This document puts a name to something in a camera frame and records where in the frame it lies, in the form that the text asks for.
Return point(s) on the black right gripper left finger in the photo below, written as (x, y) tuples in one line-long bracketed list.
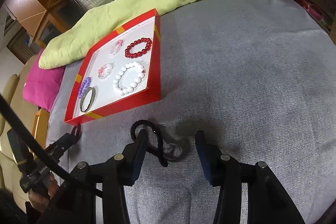
[(75, 202)]

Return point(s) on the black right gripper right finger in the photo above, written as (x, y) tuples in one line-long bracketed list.
[(268, 201)]

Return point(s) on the dark brown bangle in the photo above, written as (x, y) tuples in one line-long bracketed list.
[(87, 99)]

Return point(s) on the person's left hand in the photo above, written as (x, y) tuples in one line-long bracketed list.
[(39, 202)]

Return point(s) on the magenta pillow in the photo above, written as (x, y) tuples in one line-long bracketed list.
[(42, 85)]

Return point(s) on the red shallow cardboard box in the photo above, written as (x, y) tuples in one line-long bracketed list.
[(123, 67)]

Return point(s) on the grey fleece blanket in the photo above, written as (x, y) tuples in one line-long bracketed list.
[(258, 77)]

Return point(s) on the wooden cabinet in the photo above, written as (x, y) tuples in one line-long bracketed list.
[(45, 19)]

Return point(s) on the light green pillow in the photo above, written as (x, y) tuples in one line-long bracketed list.
[(97, 23)]

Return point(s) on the wooden bed frame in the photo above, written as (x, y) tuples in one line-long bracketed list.
[(40, 127)]

